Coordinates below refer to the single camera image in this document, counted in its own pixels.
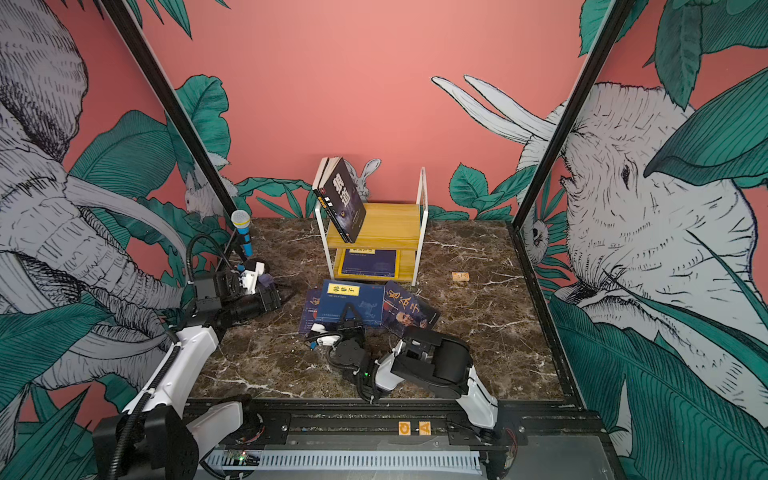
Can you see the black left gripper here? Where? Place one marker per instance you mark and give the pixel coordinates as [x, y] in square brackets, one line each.
[273, 298]

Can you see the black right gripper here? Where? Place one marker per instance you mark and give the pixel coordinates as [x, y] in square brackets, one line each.
[351, 329]

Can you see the dark blue book white label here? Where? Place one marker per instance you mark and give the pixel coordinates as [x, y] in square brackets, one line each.
[366, 299]

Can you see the purple portrait book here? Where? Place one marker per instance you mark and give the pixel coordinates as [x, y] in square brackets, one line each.
[309, 313]
[402, 309]

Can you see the blue book yellow label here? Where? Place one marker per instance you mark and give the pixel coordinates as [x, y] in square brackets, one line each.
[369, 262]

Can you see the black book white characters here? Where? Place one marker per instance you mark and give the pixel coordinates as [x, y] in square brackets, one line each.
[343, 204]

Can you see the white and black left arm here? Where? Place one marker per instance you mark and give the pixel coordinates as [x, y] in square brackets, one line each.
[149, 438]

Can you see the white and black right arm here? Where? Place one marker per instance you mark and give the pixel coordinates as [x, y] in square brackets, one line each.
[437, 362]

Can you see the small purple rabbit figure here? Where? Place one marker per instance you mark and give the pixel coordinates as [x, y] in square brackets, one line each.
[266, 280]

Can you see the blue toy microphone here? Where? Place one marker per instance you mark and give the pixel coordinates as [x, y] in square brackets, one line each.
[241, 220]

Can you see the white wooden two-tier shelf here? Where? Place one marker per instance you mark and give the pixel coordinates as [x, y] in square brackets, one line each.
[399, 227]

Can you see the dark brown leaning book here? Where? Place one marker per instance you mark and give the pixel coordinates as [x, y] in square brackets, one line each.
[324, 173]

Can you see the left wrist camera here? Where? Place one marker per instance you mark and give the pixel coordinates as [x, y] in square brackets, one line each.
[249, 272]

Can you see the black front rail base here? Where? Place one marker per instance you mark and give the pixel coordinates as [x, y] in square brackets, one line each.
[415, 439]

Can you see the left black frame post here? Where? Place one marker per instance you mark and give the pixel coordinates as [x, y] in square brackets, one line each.
[127, 26]

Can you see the black frame post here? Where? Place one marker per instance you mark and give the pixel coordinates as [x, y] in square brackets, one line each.
[127, 26]
[608, 34]

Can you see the right black frame post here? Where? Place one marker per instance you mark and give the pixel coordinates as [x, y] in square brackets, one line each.
[608, 34]

